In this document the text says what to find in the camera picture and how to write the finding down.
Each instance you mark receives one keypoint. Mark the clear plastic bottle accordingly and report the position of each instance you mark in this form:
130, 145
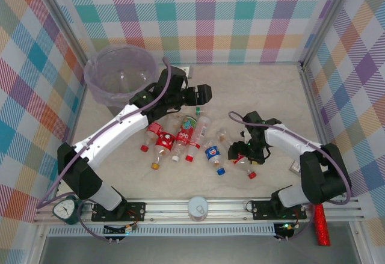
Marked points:
176, 124

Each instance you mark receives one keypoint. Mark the aluminium side rail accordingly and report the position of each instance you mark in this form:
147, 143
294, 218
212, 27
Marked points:
309, 89

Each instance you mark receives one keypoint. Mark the red glitter tube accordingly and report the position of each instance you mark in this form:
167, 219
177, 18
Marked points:
322, 228

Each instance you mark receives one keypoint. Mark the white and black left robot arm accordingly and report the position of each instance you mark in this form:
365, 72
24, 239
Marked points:
120, 128

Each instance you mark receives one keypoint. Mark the red-label bottle with red cap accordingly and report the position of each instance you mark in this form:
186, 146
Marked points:
154, 128
252, 175

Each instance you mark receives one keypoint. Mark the red-label bottle with orange cap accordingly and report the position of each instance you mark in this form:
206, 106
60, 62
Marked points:
166, 140

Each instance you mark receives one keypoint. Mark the blue-label bottle with blue cap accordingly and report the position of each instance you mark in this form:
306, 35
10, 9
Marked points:
213, 152

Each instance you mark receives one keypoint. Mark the green alarm clock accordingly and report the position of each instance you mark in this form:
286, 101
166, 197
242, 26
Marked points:
64, 210

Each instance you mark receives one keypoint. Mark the small black controller board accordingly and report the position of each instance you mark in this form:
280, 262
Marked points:
284, 229
114, 230

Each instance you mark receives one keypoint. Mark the silver tin can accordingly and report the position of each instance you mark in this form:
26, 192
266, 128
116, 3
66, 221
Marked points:
198, 208

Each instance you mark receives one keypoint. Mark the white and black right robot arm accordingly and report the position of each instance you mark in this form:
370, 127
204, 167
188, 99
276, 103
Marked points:
285, 139

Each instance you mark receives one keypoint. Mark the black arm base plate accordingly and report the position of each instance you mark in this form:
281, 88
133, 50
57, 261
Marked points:
135, 211
261, 210

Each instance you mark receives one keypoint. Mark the playing card box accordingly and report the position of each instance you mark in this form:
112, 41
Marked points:
295, 167

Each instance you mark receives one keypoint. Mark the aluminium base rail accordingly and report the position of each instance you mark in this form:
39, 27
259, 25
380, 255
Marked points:
168, 213

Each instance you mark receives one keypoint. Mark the clear bottle with red cap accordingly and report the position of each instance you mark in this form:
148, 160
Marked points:
201, 128

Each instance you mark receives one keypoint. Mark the aluminium frame post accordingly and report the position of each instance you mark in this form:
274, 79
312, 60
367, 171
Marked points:
333, 5
57, 8

